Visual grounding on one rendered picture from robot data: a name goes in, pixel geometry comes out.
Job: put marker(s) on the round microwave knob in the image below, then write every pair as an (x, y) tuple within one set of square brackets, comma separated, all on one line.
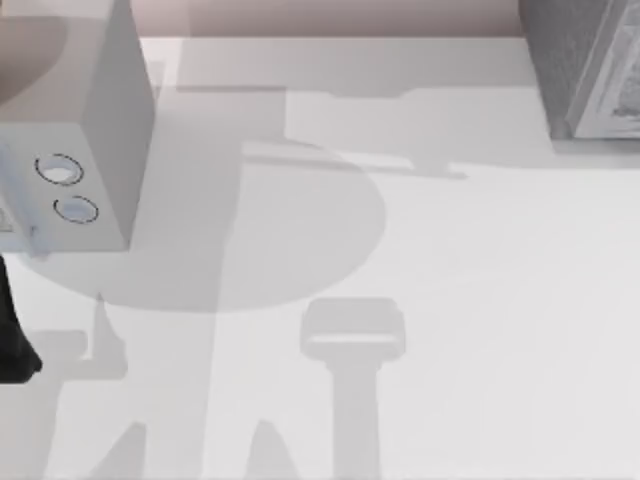
[(59, 170), (76, 210)]

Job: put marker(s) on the pale microwave oven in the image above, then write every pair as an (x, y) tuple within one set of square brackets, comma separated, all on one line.
[(60, 90)]

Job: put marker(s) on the grey cabinet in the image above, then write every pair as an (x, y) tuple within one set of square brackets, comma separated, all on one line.
[(585, 60)]

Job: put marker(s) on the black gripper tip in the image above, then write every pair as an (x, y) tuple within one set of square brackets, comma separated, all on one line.
[(12, 345)]

